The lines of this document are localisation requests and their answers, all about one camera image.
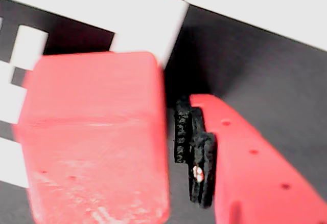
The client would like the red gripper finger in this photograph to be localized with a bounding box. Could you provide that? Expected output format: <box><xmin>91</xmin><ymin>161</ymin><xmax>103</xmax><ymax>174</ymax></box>
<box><xmin>175</xmin><ymin>93</ymin><xmax>327</xmax><ymax>224</ymax></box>

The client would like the red cube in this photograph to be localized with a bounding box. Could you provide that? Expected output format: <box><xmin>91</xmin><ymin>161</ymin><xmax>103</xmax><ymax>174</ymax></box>
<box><xmin>12</xmin><ymin>51</ymin><xmax>171</xmax><ymax>224</ymax></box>

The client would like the black white marker mat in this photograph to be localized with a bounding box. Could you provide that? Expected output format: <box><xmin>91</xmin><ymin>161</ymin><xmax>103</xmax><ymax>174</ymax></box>
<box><xmin>0</xmin><ymin>0</ymin><xmax>327</xmax><ymax>224</ymax></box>

